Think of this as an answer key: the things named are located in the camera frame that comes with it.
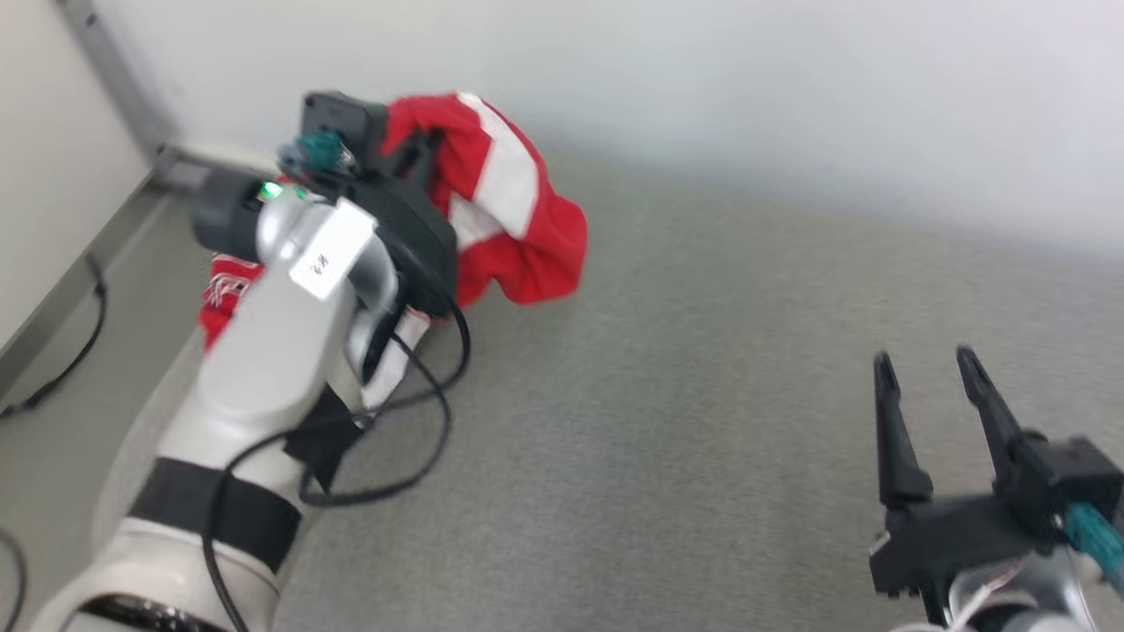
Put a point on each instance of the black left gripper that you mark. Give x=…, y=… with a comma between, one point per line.
x=421, y=237

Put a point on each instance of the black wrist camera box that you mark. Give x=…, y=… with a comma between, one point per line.
x=1058, y=474
x=342, y=118

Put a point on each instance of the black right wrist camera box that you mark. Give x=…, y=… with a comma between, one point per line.
x=1058, y=474

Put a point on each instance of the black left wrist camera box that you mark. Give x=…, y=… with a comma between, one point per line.
x=342, y=118

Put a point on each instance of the white paper tag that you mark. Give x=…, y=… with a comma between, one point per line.
x=329, y=254

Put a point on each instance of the grey metal wall rail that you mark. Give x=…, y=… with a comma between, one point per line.
x=114, y=70

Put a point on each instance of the teal camera connector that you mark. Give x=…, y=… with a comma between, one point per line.
x=318, y=149
x=1098, y=535

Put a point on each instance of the teal left camera connector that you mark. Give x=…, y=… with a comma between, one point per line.
x=318, y=149

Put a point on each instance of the red shorts with white stripe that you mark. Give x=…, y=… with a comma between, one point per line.
x=536, y=246

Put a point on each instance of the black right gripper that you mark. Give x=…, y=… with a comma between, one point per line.
x=948, y=540

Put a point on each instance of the teal right camera connector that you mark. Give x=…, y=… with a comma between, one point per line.
x=1098, y=535

